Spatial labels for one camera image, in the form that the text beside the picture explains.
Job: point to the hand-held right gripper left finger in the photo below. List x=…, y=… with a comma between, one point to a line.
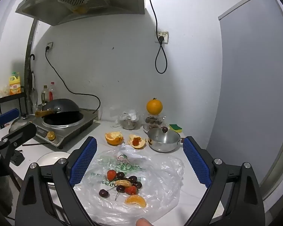
x=82, y=162

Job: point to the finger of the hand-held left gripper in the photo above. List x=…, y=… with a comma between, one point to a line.
x=7, y=115
x=21, y=131

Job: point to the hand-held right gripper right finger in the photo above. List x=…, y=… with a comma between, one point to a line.
x=197, y=162

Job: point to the white plate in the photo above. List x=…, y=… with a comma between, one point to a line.
x=51, y=157

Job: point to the red strawberry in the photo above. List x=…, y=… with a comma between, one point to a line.
x=111, y=174
x=131, y=190

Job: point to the dark red cherry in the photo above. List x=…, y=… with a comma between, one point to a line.
x=120, y=188
x=138, y=184
x=103, y=193
x=120, y=175
x=132, y=179

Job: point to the printed clear plastic bag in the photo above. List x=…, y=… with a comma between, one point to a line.
x=155, y=169

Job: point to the orange segment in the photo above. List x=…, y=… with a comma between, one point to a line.
x=136, y=201
x=123, y=183

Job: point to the person's left forearm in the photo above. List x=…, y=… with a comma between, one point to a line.
x=1, y=193

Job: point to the person's right hand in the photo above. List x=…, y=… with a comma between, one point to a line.
x=143, y=222

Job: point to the steel wok lid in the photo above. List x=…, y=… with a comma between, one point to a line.
x=16, y=123

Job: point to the dark chopstick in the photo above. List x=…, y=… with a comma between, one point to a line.
x=30, y=144

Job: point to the black device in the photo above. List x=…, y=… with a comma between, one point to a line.
x=17, y=158

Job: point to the black metal rack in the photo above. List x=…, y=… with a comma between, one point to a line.
x=11, y=97

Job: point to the gold cooker knob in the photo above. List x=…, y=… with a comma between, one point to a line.
x=51, y=135

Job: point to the yellow oil bottle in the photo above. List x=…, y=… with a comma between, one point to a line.
x=15, y=84

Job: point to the steel induction cooker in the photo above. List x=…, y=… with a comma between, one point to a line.
x=68, y=131

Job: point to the steel pot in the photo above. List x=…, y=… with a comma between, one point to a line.
x=162, y=147

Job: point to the peeled orange half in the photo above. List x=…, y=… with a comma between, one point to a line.
x=113, y=138

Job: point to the yellow green sponge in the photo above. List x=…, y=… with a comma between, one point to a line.
x=175, y=127

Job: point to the steel pot lid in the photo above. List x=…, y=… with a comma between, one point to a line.
x=164, y=137

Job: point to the red cap bottle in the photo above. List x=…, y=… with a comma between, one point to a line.
x=51, y=91

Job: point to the glass bowl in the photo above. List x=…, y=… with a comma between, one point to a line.
x=164, y=119

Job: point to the orange peel piece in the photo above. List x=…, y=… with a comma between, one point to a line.
x=140, y=143

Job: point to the steel cup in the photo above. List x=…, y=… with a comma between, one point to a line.
x=129, y=124

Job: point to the crumpled clear plastic wrap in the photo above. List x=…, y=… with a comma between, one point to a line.
x=129, y=114

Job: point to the whole orange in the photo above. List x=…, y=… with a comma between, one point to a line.
x=154, y=106

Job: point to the grey door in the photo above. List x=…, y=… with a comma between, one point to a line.
x=250, y=75

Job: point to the steel range hood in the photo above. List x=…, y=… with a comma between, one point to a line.
x=108, y=7

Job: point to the bottles at wall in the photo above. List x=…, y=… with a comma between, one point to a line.
x=44, y=95

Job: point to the white wall socket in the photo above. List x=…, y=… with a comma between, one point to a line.
x=50, y=44
x=165, y=34

